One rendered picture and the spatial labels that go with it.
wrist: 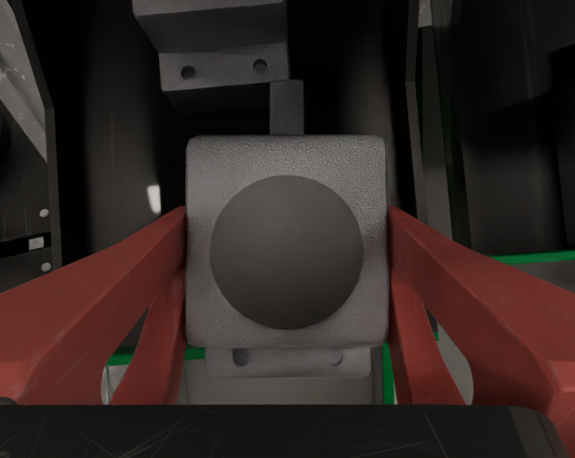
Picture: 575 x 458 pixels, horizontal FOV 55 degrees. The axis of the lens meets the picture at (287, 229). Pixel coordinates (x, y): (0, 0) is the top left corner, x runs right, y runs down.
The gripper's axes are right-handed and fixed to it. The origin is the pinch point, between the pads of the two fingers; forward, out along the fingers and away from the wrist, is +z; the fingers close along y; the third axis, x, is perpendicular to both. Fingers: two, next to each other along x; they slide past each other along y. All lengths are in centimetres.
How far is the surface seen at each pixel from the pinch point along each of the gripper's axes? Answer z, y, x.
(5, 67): 11.0, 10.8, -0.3
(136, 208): 7.9, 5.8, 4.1
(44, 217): 31.1, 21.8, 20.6
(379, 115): 10.0, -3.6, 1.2
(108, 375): 19.2, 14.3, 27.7
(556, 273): 17.6, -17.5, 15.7
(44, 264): 26.7, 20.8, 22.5
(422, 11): 14.9, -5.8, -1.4
